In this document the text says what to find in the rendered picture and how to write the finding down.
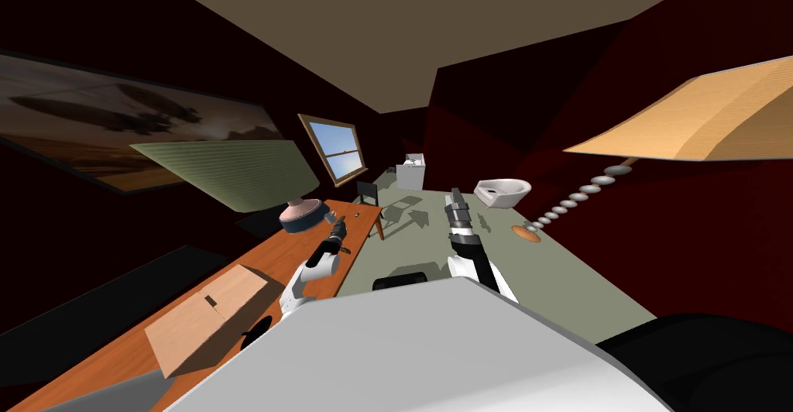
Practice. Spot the white cabinet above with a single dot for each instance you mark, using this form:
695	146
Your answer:
410	175

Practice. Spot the dark framed wall picture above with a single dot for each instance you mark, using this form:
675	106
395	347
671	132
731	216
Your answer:
93	121

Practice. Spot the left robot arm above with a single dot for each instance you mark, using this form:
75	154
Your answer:
316	266

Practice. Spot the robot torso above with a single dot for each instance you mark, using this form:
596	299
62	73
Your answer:
421	350

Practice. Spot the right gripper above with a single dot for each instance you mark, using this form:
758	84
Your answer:
456	199

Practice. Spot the orange shade floor lamp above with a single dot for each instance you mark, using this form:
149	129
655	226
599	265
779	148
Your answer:
712	121

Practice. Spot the black chair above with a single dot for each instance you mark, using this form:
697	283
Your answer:
367	192

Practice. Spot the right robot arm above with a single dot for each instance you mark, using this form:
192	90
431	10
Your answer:
474	257

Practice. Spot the green shade table lamp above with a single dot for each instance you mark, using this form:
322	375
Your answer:
235	173

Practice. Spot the orange wooden desk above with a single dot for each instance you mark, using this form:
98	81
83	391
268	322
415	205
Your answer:
279	257

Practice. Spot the brown cardboard box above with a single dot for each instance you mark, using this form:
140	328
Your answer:
204	319

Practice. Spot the white armchair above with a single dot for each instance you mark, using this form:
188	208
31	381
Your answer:
502	192

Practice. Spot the wooden framed window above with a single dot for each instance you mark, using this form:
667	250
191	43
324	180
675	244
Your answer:
337	145

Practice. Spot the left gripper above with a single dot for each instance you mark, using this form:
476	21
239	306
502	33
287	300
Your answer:
337	230

